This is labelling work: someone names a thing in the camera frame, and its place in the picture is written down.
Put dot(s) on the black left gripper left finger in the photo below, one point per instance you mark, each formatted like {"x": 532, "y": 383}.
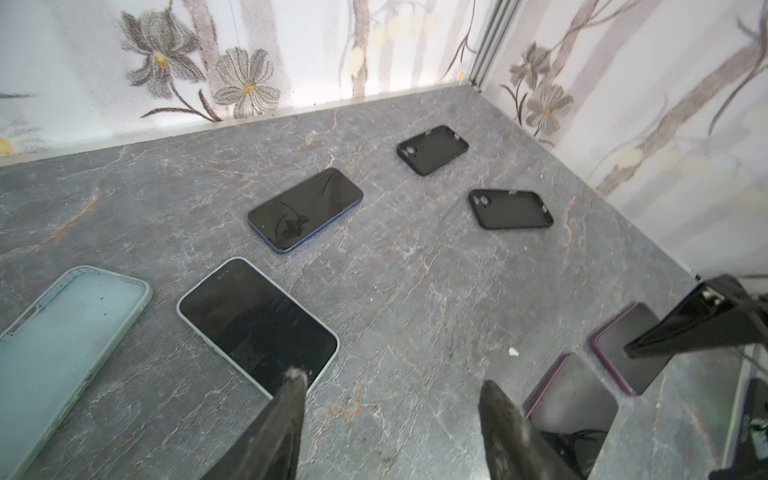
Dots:
{"x": 270, "y": 446}

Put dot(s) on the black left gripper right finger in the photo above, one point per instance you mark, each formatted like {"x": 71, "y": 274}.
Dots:
{"x": 514, "y": 449}

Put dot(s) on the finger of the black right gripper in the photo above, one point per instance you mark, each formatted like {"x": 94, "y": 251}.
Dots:
{"x": 717, "y": 313}

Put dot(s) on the light blue phone case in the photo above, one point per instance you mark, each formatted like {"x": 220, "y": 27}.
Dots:
{"x": 258, "y": 327}

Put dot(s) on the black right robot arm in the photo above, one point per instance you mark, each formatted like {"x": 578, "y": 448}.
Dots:
{"x": 750, "y": 461}

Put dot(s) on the purple cased phone left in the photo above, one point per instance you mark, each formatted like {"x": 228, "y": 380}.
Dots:
{"x": 573, "y": 411}

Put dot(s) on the black phone case near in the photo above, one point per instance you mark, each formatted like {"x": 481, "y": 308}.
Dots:
{"x": 509, "y": 209}

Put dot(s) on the black phone case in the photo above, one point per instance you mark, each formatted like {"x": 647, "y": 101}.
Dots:
{"x": 509, "y": 209}
{"x": 431, "y": 150}

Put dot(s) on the black phone case far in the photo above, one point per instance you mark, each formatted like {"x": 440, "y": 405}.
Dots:
{"x": 431, "y": 150}

